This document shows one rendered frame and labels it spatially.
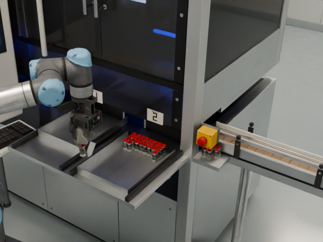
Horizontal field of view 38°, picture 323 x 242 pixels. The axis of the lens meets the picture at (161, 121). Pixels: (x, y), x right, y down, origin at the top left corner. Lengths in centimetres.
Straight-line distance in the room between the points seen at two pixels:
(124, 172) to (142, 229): 63
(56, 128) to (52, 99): 92
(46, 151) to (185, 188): 64
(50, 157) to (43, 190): 88
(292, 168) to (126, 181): 68
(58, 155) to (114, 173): 28
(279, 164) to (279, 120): 225
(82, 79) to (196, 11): 53
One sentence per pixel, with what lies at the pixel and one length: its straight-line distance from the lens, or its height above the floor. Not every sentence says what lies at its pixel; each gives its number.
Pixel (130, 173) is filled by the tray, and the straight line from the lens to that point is 197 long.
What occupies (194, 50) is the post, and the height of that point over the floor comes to 138.
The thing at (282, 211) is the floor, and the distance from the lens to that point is 326.
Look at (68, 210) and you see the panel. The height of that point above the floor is 18.
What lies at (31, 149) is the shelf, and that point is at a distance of 217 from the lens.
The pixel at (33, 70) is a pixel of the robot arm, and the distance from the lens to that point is 151.
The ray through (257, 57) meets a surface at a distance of 248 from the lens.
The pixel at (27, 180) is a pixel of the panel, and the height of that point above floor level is 26.
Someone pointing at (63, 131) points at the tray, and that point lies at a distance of 227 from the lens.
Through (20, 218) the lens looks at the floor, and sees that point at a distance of 317.
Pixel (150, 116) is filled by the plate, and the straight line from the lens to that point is 210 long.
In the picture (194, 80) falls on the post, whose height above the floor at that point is 125.
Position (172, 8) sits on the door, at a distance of 187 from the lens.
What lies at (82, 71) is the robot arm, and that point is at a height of 144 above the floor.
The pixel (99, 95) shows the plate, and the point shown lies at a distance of 225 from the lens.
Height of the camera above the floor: 206
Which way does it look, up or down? 30 degrees down
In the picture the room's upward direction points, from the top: 2 degrees clockwise
